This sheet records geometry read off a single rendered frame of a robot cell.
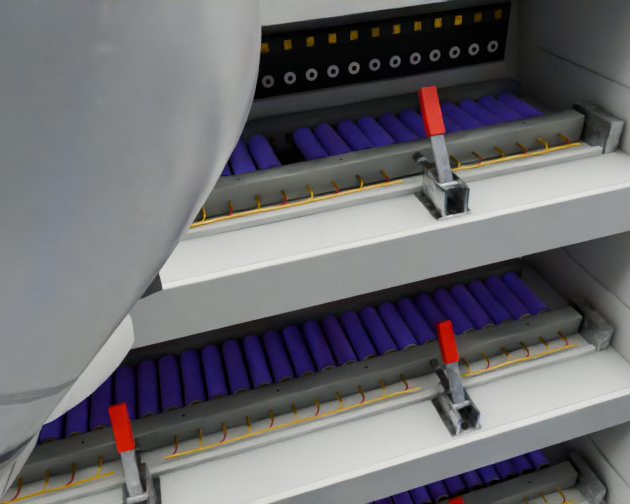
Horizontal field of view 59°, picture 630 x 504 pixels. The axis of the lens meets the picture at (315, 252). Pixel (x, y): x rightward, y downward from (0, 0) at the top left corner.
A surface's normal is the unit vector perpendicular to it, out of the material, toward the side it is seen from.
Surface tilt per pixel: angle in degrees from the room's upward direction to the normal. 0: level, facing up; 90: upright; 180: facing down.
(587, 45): 90
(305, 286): 107
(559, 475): 17
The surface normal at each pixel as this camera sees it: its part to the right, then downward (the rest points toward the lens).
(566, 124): 0.30, 0.55
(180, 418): -0.06, -0.81
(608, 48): -0.96, 0.21
